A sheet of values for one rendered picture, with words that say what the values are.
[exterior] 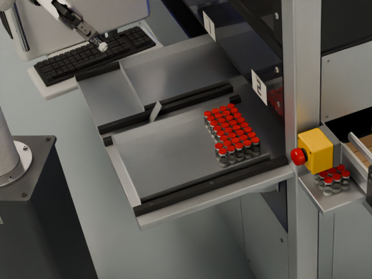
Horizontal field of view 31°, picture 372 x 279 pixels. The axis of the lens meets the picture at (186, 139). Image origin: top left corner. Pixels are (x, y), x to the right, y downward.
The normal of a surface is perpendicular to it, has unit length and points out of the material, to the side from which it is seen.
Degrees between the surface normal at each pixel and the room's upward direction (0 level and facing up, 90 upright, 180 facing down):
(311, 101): 90
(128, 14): 90
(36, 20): 90
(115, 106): 0
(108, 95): 0
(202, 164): 0
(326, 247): 90
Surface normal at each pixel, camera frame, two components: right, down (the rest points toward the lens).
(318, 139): -0.11, -0.76
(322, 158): 0.34, 0.58
